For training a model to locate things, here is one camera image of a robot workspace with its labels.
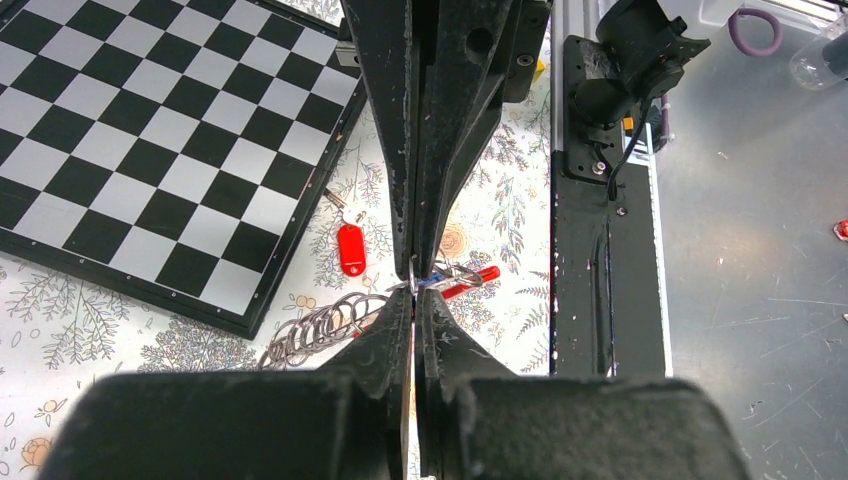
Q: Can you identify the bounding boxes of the black white chessboard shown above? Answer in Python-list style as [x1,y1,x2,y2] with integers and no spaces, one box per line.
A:
[1,1,364,339]

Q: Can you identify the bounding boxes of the floral patterned table mat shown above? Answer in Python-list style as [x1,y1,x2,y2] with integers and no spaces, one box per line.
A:
[0,0,554,480]

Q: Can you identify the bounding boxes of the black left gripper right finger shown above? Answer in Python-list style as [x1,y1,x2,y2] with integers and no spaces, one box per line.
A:
[415,290,749,479]

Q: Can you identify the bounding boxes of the key with red tag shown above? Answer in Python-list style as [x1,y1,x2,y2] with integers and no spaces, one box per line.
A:
[323,188,367,277]

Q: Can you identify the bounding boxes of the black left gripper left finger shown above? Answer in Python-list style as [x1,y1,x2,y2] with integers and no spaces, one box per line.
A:
[40,290,414,479]

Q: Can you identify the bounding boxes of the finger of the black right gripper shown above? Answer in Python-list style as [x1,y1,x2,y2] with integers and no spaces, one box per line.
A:
[342,0,413,280]
[413,1,552,277]

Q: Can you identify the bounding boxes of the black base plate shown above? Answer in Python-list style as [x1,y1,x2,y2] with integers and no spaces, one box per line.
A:
[550,35,670,378]

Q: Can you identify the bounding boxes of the metal keyring holder red handle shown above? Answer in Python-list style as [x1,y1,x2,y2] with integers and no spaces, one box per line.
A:
[257,266,501,370]

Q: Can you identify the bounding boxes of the key with blue tag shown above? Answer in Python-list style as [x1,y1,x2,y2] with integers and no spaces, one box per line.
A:
[417,260,484,291]

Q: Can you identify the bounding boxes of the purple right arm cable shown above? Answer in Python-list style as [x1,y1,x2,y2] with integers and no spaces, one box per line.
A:
[727,6,784,58]

